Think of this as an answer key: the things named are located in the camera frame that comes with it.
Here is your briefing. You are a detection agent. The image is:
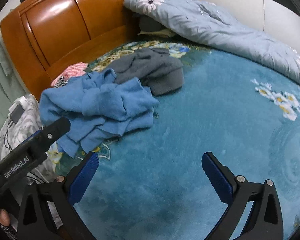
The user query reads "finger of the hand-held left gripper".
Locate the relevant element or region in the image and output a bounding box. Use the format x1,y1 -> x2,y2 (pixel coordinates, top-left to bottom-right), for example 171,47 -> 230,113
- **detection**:
23,117 -> 72,152

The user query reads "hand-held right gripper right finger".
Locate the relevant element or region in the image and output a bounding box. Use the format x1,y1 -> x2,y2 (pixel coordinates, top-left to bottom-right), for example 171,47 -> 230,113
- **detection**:
201,152 -> 284,240

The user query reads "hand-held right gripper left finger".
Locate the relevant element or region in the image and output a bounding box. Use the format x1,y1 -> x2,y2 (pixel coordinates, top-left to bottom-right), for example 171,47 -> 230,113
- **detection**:
17,151 -> 100,240

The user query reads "blue sweater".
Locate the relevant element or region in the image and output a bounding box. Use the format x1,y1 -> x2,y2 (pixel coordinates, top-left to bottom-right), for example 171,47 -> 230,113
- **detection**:
39,69 -> 160,159

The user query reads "person's left hand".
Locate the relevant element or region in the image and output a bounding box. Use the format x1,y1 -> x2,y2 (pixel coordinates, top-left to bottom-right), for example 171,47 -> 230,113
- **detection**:
0,205 -> 13,228

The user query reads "grey floral sheet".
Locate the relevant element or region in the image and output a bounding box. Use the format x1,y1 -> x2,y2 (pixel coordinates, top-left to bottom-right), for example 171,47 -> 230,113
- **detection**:
0,94 -> 63,240

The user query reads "grey charger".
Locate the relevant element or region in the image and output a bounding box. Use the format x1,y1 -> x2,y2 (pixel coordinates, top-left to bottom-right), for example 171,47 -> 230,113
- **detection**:
11,106 -> 25,125

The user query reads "black and white patterned cloth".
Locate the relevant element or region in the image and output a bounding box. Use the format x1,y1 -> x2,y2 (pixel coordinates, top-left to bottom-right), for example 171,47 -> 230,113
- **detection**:
54,76 -> 69,88

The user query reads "pink striped cloth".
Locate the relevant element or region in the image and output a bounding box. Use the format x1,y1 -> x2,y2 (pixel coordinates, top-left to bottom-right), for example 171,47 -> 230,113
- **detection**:
51,62 -> 89,87

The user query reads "teal floral blanket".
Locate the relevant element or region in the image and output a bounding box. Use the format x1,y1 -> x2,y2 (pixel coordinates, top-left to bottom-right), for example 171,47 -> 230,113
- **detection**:
47,40 -> 300,240

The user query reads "green curtain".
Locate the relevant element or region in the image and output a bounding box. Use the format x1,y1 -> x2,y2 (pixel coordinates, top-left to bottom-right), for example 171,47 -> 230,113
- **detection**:
0,26 -> 28,135

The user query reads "wooden headboard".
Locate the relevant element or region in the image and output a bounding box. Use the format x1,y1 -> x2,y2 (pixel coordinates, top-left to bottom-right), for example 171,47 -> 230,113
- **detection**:
0,0 -> 189,103

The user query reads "grey fleece garment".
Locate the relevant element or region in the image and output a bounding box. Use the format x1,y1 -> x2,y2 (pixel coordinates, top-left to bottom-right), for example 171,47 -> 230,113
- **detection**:
106,47 -> 185,97

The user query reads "dark grey pillow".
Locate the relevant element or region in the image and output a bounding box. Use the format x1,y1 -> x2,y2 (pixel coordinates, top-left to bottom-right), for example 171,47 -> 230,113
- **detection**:
139,16 -> 165,32

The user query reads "pale yellow cloth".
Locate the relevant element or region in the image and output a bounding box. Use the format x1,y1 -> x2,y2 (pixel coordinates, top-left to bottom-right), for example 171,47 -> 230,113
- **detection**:
138,29 -> 177,37

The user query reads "light blue floral quilt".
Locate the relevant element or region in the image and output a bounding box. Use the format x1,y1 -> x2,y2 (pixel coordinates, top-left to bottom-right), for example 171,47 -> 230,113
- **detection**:
123,0 -> 300,92

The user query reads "white wardrobe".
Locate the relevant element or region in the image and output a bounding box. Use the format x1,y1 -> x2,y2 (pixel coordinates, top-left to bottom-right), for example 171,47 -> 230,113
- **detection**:
184,0 -> 300,63

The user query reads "black cable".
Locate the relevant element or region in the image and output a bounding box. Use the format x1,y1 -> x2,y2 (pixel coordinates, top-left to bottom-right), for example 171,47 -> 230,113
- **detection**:
3,122 -> 16,152

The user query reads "white charger with cables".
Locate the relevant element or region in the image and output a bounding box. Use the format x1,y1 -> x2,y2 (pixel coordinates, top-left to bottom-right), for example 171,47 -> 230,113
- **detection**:
9,96 -> 29,114

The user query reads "thin hanging cord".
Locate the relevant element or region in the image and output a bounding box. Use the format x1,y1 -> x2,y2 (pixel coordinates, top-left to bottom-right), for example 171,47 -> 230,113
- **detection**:
259,0 -> 266,32

